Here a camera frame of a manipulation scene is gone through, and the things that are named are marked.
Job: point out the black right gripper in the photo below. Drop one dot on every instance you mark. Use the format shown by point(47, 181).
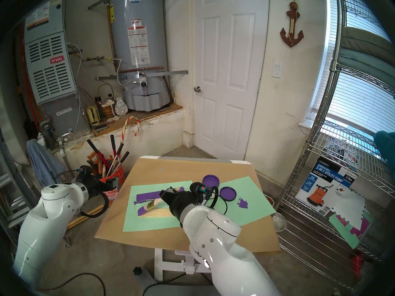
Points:
point(182, 203)

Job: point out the white panel door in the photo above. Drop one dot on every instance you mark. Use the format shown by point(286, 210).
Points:
point(231, 82)

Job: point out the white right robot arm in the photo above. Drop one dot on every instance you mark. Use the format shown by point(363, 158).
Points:
point(222, 252)

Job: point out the green paper sheet purple stripe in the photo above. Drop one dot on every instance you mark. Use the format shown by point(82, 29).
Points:
point(148, 224)

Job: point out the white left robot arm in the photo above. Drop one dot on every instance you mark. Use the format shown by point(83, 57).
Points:
point(40, 230)

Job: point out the striped candy cane decoration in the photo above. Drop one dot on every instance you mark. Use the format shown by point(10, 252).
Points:
point(123, 129)

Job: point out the wooden paint brush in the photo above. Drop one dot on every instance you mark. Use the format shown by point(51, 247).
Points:
point(151, 205)

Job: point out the grey green folded cushion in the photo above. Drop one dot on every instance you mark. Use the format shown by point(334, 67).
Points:
point(367, 41)
point(361, 62)

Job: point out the rough wood plank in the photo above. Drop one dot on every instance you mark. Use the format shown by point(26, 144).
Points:
point(85, 216)

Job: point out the utility pump cardboard box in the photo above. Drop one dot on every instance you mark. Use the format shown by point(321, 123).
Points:
point(327, 181)

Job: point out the yellow boxy device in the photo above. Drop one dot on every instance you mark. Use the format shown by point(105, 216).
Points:
point(92, 115)

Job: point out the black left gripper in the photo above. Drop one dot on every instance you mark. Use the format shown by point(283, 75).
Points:
point(95, 186)

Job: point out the rusty anchor wall decoration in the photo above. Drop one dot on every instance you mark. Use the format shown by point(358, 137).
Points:
point(291, 33)

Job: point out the grey metal ladder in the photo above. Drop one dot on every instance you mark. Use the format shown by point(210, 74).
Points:
point(12, 187)

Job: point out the red tool black grip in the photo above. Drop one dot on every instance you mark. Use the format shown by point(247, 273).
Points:
point(113, 144)

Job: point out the yellow gas line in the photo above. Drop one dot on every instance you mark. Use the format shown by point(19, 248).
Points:
point(95, 58)

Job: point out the grey Bryant furnace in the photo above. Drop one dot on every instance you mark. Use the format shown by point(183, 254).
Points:
point(52, 73)

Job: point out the silver tool black grip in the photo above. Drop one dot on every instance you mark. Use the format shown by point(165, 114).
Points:
point(123, 158)
point(118, 150)

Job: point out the purple black jar lid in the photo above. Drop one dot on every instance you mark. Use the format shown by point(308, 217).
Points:
point(228, 193)

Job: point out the red plastic object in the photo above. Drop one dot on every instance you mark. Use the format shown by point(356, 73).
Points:
point(357, 264)

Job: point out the orange plastic bucket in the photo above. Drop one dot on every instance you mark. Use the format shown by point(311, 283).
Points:
point(121, 175)

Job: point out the white scalloped paper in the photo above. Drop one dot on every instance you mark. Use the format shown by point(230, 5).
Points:
point(348, 207)

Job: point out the white window blinds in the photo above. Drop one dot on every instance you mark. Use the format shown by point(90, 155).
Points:
point(364, 104)

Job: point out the teal fabric object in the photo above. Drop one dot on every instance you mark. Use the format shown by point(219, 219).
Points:
point(385, 147)

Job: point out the brown wicker basket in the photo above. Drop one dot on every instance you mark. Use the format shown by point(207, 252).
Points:
point(107, 110)

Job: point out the pink green paper stack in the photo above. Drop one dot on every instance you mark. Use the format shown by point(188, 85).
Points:
point(348, 233)

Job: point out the white light switch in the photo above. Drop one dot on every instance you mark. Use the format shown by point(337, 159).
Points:
point(276, 70)

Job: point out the grey metal bowl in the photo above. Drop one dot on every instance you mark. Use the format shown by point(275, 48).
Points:
point(279, 223)

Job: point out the white grey work table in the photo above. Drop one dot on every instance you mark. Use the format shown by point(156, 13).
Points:
point(166, 263)

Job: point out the purple paint jar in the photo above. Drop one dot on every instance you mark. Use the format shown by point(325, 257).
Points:
point(211, 179)

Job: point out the grey water heater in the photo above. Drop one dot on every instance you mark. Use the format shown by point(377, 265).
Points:
point(145, 69)

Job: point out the light wood slat panel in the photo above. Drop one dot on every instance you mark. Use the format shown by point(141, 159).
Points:
point(157, 212)

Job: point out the blue hanging cloth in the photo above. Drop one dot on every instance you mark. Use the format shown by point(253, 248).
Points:
point(44, 166)

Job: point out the white ceramic planter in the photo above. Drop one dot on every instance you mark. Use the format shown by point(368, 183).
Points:
point(269, 200)

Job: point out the aluminium foil wrapped lump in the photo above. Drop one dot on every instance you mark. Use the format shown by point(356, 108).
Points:
point(121, 107)

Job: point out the grey water heater tank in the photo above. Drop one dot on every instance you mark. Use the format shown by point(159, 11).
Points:
point(145, 82)

